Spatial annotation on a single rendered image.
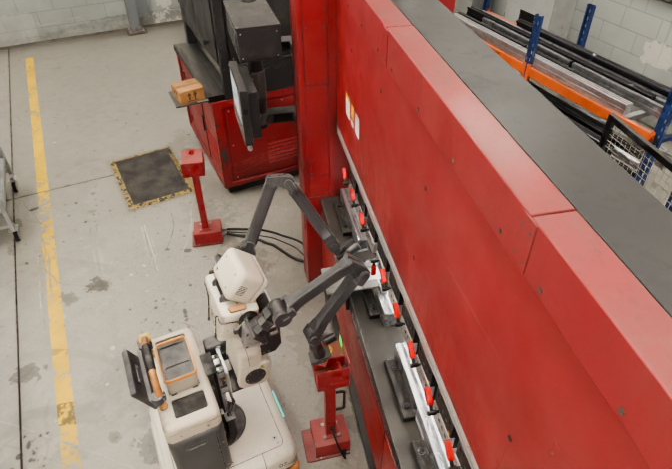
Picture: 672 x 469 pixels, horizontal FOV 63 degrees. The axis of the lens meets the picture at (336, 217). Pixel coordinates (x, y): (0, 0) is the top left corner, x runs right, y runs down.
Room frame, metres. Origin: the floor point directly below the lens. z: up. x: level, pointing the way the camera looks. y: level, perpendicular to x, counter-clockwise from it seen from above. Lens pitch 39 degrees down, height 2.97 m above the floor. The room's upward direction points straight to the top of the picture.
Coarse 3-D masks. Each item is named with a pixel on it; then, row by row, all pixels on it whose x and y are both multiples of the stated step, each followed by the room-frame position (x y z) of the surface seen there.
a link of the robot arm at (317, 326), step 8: (344, 280) 1.64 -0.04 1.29; (352, 280) 1.62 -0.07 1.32; (360, 280) 1.61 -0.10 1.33; (344, 288) 1.61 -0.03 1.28; (352, 288) 1.62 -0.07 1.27; (336, 296) 1.61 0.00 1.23; (344, 296) 1.60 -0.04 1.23; (328, 304) 1.60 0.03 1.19; (336, 304) 1.59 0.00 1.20; (320, 312) 1.59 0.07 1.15; (328, 312) 1.57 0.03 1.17; (336, 312) 1.59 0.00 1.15; (312, 320) 1.58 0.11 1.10; (320, 320) 1.56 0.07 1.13; (328, 320) 1.57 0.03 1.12; (304, 328) 1.58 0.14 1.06; (312, 328) 1.55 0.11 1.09; (320, 328) 1.54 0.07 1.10; (312, 336) 1.53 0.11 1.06; (320, 336) 1.54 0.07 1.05
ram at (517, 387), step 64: (384, 128) 1.88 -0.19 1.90; (384, 192) 1.83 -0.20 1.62; (448, 192) 1.24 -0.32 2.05; (448, 256) 1.18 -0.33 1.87; (448, 320) 1.11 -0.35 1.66; (512, 320) 0.82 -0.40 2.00; (448, 384) 1.03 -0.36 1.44; (512, 384) 0.75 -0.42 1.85; (576, 384) 0.59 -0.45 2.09; (512, 448) 0.68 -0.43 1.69; (576, 448) 0.53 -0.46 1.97
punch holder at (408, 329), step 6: (402, 312) 1.48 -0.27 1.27; (408, 312) 1.42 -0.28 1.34; (402, 318) 1.47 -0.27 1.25; (408, 318) 1.41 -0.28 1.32; (408, 324) 1.40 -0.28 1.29; (402, 330) 1.45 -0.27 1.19; (408, 330) 1.40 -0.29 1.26; (414, 330) 1.34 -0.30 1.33; (408, 336) 1.38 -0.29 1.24; (414, 336) 1.34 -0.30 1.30; (414, 342) 1.34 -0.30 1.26; (414, 348) 1.34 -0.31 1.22
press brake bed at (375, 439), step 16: (336, 320) 2.48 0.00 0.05; (352, 320) 1.87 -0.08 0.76; (336, 336) 2.34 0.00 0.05; (352, 336) 1.86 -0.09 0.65; (352, 352) 1.85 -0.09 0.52; (352, 368) 1.84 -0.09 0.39; (368, 368) 1.54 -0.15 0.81; (352, 384) 1.97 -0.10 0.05; (368, 384) 1.52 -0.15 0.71; (352, 400) 1.86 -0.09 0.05; (368, 400) 1.51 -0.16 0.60; (368, 416) 1.49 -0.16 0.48; (368, 432) 1.47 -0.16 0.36; (384, 432) 1.25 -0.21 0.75; (368, 448) 1.55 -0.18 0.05; (384, 448) 1.23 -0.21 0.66; (368, 464) 1.47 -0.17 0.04; (384, 464) 1.21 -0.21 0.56
